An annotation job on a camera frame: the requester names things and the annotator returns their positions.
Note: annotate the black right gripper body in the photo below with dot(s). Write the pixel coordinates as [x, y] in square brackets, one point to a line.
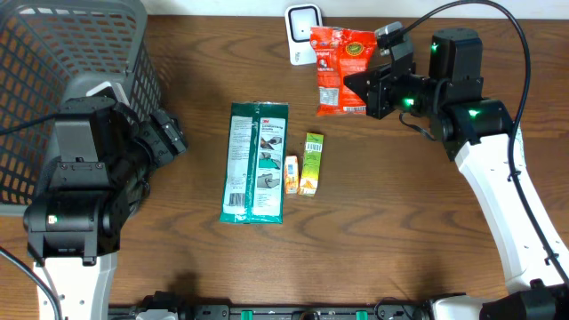
[410, 95]

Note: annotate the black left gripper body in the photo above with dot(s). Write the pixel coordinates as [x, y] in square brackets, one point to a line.
[158, 145]

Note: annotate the red snack bag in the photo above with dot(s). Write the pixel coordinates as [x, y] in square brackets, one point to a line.
[340, 52]

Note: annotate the green juice carton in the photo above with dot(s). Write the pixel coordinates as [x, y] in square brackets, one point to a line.
[311, 164]

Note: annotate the orange juice carton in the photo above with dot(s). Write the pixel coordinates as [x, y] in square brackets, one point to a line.
[291, 175]

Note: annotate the green white snack bag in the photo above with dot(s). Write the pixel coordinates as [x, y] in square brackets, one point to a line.
[254, 180]

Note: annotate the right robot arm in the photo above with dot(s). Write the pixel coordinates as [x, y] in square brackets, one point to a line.
[478, 136]

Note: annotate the white barcode scanner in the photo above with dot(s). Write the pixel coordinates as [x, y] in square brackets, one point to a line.
[299, 20]

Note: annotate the grey plastic laundry basket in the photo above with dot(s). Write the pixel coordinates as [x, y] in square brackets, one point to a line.
[53, 51]

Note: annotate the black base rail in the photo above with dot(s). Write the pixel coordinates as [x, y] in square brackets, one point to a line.
[167, 305]

